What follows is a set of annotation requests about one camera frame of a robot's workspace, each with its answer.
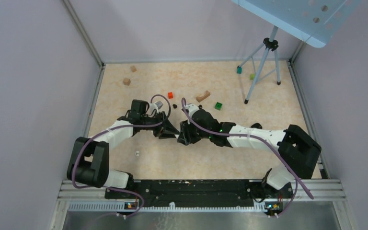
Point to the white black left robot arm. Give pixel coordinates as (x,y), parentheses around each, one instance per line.
(89,164)

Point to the light blue perforated panel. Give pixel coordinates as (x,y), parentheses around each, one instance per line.
(311,21)

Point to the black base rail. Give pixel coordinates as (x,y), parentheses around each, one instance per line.
(201,193)

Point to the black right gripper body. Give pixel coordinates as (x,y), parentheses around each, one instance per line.
(192,134)

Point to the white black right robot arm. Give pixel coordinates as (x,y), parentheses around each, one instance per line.
(297,151)

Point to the grey tripod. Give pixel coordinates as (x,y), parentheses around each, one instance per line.
(270,45)

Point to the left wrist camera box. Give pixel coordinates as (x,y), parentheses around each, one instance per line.
(158,104)

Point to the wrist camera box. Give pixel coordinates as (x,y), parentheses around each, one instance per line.
(191,109)
(158,104)

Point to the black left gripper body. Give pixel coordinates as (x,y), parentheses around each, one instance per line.
(153,123)

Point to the brown wooden arch block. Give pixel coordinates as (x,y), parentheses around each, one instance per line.
(203,97)

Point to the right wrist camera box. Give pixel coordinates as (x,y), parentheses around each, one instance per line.
(191,109)

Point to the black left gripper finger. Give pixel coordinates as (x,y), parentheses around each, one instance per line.
(169,128)
(166,135)

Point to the black earbud charging case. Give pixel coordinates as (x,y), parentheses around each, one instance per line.
(256,125)

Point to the green block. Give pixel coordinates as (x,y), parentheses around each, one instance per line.
(218,106)

